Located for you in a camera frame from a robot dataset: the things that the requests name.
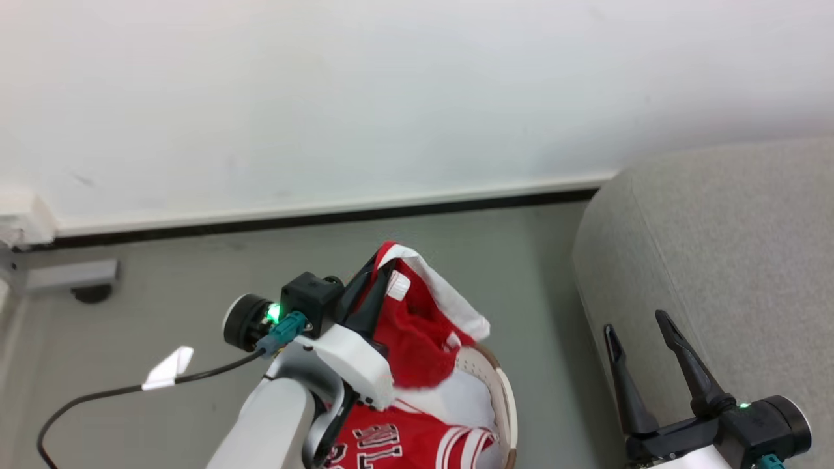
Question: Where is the white laundry basket brown rim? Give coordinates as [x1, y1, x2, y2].
[455, 344, 519, 469]

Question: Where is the white cable tag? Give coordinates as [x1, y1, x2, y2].
[141, 346, 195, 391]

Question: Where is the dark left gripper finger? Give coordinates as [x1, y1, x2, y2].
[335, 255, 381, 325]
[354, 272, 394, 343]

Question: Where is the red and white jersey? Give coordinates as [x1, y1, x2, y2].
[362, 240, 491, 392]

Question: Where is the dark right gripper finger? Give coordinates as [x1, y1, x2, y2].
[654, 310, 738, 419]
[603, 323, 660, 438]

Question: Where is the red jersey with white lettering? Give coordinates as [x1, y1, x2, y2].
[324, 399, 500, 469]

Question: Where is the grey fabric sofa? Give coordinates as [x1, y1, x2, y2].
[571, 135, 834, 469]

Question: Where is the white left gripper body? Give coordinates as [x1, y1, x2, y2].
[305, 323, 395, 410]

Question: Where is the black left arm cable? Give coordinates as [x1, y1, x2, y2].
[37, 348, 268, 469]

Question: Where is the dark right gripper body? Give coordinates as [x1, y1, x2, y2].
[624, 416, 725, 469]

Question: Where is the black and white baseboard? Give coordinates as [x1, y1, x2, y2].
[0, 171, 618, 251]

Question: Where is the white garment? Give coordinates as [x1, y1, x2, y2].
[391, 366, 501, 432]

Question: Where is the teal left cable connector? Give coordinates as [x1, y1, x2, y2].
[255, 311, 309, 358]

